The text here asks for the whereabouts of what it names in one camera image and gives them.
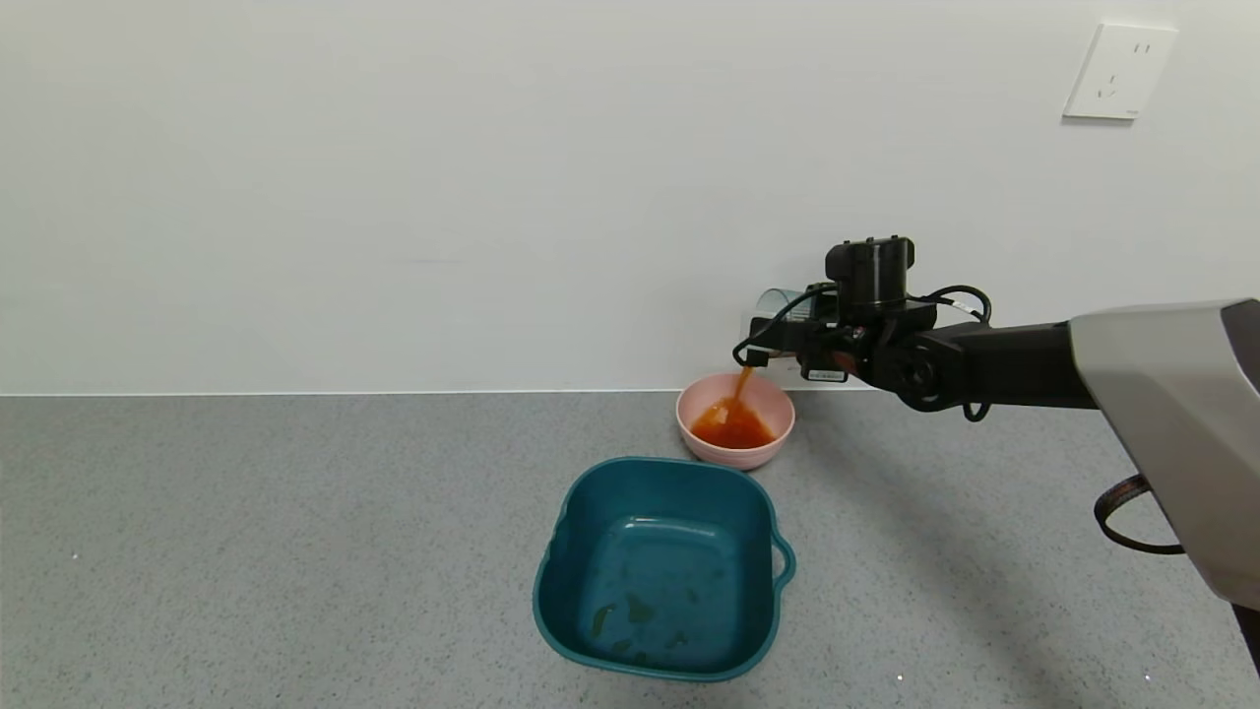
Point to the pink round bowl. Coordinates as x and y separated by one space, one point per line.
763 448

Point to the right robot arm black grey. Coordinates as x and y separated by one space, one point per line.
1014 364

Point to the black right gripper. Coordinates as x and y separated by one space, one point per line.
871 271

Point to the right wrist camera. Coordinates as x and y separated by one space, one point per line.
768 335

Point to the teal square plastic basin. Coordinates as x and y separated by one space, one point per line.
660 571

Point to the orange liquid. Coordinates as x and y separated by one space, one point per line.
733 428

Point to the white wall socket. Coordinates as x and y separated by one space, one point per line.
1120 72

